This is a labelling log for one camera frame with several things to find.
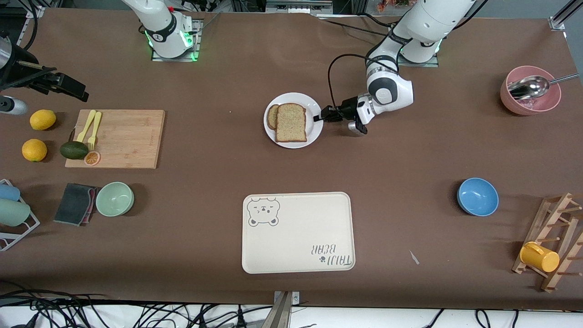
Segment white round plate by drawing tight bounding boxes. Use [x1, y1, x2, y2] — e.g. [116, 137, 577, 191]
[264, 92, 324, 149]

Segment large brown toast slice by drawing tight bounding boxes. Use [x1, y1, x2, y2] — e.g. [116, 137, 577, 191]
[275, 103, 308, 143]

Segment yellow lemon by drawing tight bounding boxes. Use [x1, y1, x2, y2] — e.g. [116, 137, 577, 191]
[30, 109, 57, 131]

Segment yellow plastic knife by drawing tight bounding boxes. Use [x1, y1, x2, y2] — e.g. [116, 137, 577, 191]
[76, 110, 97, 143]

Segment yellow plastic fork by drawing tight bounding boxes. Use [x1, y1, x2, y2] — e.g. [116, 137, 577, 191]
[87, 112, 102, 151]

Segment dark green avocado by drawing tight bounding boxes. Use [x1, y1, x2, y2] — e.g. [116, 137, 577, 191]
[60, 141, 90, 160]

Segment round orange-yellow citrus fruit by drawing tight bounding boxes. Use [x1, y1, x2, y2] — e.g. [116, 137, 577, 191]
[22, 138, 48, 162]

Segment wooden cutting board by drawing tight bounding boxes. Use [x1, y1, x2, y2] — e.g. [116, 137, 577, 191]
[65, 109, 165, 169]

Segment grey metal box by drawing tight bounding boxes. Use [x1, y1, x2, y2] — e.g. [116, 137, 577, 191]
[266, 0, 333, 14]

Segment cream tray with bear print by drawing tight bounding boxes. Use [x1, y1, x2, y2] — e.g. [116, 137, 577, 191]
[241, 192, 356, 274]

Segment pink cloth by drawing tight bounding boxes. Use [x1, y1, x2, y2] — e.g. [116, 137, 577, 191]
[84, 187, 99, 224]

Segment dark grey cloth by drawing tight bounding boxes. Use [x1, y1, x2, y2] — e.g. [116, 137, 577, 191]
[54, 183, 97, 226]

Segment pale green bowl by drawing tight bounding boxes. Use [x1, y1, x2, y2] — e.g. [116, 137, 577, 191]
[95, 182, 135, 217]

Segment pale green cup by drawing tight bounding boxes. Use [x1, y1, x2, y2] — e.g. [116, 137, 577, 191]
[0, 199, 31, 227]

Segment blue bowl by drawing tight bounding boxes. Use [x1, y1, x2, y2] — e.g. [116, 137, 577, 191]
[457, 178, 499, 217]

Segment metal ladle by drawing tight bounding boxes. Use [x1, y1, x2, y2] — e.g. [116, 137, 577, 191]
[508, 73, 580, 100]

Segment pink bowl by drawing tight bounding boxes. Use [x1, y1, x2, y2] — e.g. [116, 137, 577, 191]
[500, 66, 562, 116]

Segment wooden peg drying rack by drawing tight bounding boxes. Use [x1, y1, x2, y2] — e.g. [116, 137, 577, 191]
[512, 192, 583, 292]

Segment yellow mug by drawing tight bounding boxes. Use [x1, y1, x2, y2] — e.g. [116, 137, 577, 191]
[520, 241, 560, 273]

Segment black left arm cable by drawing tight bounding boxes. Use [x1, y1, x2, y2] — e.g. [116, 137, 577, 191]
[327, 53, 398, 111]

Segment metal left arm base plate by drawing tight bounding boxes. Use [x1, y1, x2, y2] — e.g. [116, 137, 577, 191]
[396, 50, 440, 68]

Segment black cable on table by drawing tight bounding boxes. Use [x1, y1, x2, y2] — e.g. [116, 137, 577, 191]
[314, 14, 393, 38]

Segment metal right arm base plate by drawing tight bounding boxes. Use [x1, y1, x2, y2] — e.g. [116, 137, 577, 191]
[152, 18, 201, 62]

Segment white wire rack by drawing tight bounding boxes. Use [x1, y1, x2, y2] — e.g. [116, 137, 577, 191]
[0, 179, 41, 252]

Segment aluminium frame profile with bracket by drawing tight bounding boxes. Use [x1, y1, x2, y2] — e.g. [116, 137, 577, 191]
[260, 291, 300, 328]

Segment aluminium corner frame post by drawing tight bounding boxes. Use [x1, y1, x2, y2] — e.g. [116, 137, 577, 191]
[549, 0, 583, 31]

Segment tangled black floor cables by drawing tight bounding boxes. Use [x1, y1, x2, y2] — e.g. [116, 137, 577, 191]
[0, 280, 274, 328]

